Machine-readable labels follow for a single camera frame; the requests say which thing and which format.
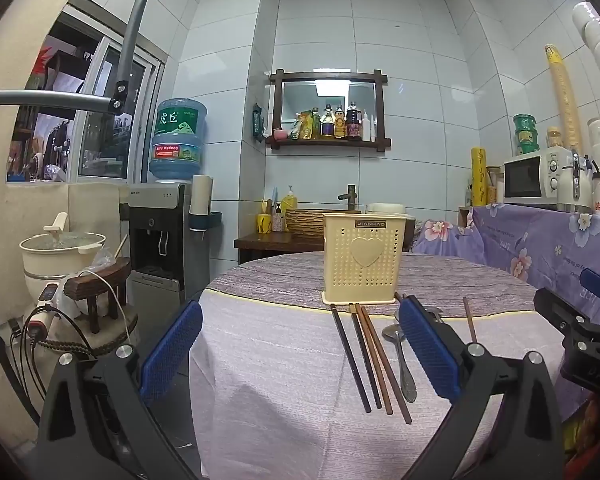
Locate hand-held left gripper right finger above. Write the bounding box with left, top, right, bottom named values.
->
left=397, top=296, right=563, bottom=480

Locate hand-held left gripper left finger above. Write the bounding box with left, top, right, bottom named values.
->
left=37, top=300, right=203, bottom=480

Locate cream plastic utensil holder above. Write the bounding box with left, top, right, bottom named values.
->
left=321, top=212, right=408, bottom=306

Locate purple floral cloth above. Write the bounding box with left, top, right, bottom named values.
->
left=412, top=205, right=600, bottom=328

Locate dark wooden stool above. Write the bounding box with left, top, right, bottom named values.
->
left=63, top=257, right=134, bottom=334

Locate grey water dispenser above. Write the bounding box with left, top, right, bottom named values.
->
left=120, top=182, right=193, bottom=311

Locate white microwave oven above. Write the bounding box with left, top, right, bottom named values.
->
left=502, top=147, right=593, bottom=212

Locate white handheld appliance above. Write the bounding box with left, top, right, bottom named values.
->
left=24, top=284, right=62, bottom=343

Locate dark wooden counter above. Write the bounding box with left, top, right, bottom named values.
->
left=233, top=231, right=327, bottom=266

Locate cream cooking pot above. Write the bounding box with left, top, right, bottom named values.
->
left=19, top=212, right=107, bottom=312

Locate bronze faucet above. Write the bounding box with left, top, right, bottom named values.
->
left=338, top=184, right=361, bottom=211

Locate woven basin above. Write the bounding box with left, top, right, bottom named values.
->
left=284, top=208, right=331, bottom=236

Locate stack of yellow paper cups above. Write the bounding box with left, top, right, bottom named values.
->
left=544, top=43, right=582, bottom=149

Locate blue water jug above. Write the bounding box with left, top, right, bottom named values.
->
left=148, top=98, right=208, bottom=184

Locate stack of white paper cups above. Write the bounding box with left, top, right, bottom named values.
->
left=572, top=2, right=600, bottom=167

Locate wooden mirror shelf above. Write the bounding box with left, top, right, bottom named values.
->
left=265, top=69, right=393, bottom=151

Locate dark soy sauce bottle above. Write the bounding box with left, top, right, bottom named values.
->
left=345, top=102, right=364, bottom=140

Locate window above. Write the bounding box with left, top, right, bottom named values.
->
left=7, top=5, right=166, bottom=184

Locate yellow snack bag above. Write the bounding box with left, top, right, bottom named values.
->
left=289, top=110, right=312, bottom=140

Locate white cable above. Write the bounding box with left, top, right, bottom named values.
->
left=74, top=269, right=132, bottom=348

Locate black cable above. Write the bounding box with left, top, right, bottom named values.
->
left=9, top=305, right=93, bottom=413

